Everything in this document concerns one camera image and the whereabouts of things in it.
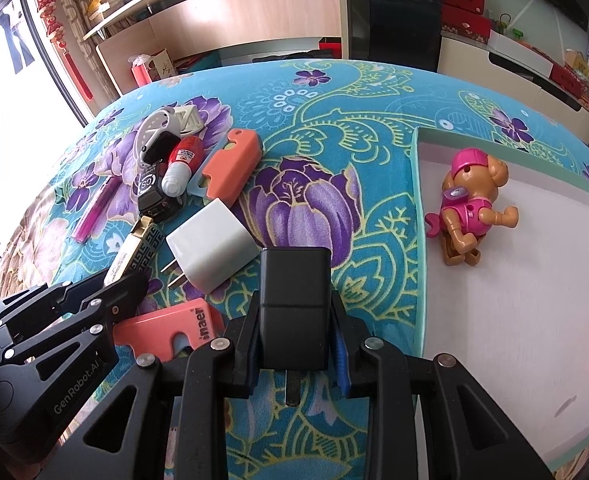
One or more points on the red hanging knot ornament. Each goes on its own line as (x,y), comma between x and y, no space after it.
(57,20)

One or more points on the white box with teal rim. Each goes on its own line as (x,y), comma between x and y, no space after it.
(499,310)

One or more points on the gold patterned lighter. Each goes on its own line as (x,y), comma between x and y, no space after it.
(139,245)

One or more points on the pink toy dog figure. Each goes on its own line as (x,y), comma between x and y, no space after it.
(467,210)

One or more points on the floral teal blanket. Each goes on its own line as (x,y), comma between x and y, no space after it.
(324,110)

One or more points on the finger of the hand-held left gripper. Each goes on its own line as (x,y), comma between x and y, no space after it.
(114,290)
(74,337)

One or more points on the yellow box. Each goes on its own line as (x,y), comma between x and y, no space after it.
(576,62)

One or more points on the blue and orange small blocks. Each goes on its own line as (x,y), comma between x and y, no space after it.
(229,165)

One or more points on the small red box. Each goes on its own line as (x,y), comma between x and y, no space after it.
(332,46)

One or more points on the white television stand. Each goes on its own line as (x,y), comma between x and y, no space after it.
(504,75)

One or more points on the black car key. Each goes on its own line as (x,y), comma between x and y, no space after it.
(157,205)

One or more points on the red gift boxes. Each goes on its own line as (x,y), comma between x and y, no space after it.
(467,25)

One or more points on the wooden desk with shelf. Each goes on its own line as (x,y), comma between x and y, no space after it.
(249,20)

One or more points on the black cabinet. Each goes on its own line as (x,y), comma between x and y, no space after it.
(404,15)

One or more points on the white charger plug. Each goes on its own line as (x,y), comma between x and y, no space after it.
(209,245)

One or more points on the red paper bag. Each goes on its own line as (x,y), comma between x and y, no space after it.
(140,72)

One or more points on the black charger plug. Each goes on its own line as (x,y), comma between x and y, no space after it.
(294,310)

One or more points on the hanging dark clothes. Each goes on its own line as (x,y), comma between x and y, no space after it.
(4,50)

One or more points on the white smartwatch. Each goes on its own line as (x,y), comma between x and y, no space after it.
(147,127)

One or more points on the red and white bottle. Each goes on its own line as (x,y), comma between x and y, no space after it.
(184,152)

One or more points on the pink pen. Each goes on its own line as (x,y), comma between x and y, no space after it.
(94,210)

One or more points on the red flat box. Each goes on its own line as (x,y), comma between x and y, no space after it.
(571,80)

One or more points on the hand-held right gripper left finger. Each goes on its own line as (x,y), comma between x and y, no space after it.
(252,357)

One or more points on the white flat box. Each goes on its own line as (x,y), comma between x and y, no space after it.
(524,47)

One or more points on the coral plastic case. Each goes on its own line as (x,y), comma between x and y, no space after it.
(159,327)

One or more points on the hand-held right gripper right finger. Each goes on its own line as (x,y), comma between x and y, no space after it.
(342,360)

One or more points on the patterned curtain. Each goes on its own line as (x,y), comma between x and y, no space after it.
(82,5)

